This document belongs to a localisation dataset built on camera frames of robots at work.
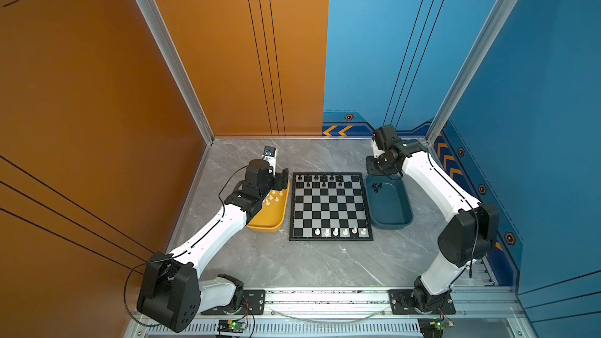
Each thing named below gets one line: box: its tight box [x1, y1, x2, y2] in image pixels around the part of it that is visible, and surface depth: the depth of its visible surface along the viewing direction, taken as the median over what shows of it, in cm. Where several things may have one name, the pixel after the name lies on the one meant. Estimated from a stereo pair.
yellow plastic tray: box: [246, 180, 291, 234], surface depth 93 cm
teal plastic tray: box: [365, 174, 414, 230], surface depth 98 cm
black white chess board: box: [288, 171, 374, 242], surface depth 96 cm
